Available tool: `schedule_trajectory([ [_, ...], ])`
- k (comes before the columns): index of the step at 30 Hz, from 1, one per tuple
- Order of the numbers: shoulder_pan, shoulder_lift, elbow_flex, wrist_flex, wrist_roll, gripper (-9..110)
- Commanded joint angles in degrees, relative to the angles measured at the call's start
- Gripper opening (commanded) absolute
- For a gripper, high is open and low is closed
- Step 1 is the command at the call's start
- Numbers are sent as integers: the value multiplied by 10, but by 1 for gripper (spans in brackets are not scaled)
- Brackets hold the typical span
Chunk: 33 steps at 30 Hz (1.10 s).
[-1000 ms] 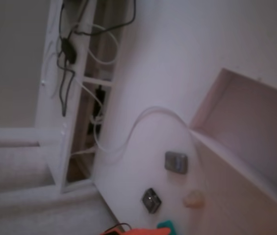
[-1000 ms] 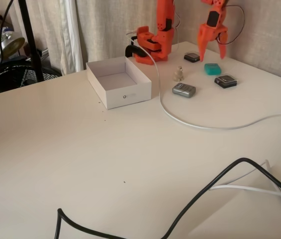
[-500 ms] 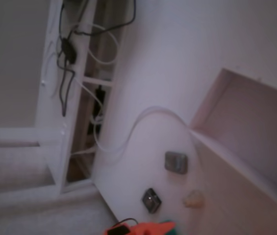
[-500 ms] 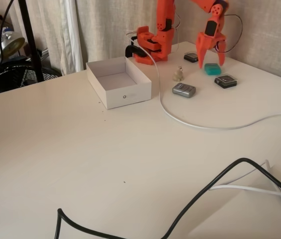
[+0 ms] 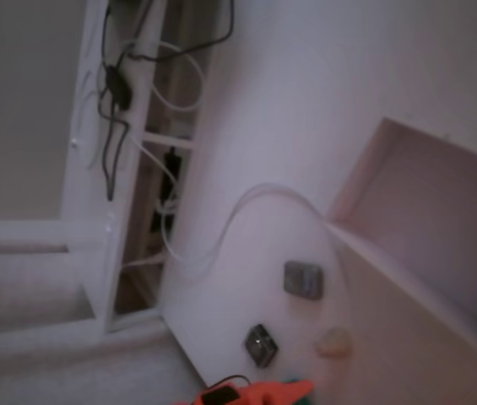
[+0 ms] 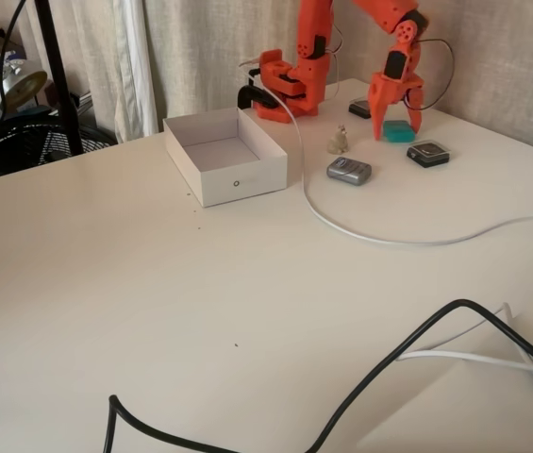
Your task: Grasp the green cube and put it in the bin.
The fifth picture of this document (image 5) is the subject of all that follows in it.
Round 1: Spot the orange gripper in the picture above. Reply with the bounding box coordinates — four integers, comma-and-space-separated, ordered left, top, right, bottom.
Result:
191, 379, 314, 405

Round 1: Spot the white cardboard box bin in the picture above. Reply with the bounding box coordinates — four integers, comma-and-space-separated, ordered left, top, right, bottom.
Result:
326, 116, 477, 366

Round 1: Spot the black case clear lid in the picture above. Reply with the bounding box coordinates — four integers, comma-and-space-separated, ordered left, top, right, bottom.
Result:
244, 323, 279, 369

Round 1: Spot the small beige bear figurine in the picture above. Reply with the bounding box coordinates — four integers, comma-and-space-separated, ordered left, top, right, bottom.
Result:
313, 327, 353, 359

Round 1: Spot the grey metal tin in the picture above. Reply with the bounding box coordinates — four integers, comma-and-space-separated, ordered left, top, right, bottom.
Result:
283, 260, 324, 301

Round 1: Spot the black plug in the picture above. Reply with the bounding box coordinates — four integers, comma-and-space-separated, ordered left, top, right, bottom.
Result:
160, 146, 183, 202

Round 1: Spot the long white cable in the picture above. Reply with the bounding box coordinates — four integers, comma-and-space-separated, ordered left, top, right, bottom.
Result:
164, 181, 349, 271

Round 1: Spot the white hanging cable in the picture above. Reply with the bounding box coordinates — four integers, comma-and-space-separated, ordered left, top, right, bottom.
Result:
127, 134, 180, 261

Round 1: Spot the white frame structure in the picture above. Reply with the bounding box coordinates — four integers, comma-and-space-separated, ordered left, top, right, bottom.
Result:
60, 0, 218, 334

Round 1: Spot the white looped cable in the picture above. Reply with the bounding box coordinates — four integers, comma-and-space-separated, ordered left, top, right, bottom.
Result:
126, 40, 206, 113

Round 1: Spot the black cable with adapter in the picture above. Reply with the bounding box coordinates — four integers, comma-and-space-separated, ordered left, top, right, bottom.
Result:
97, 0, 236, 202

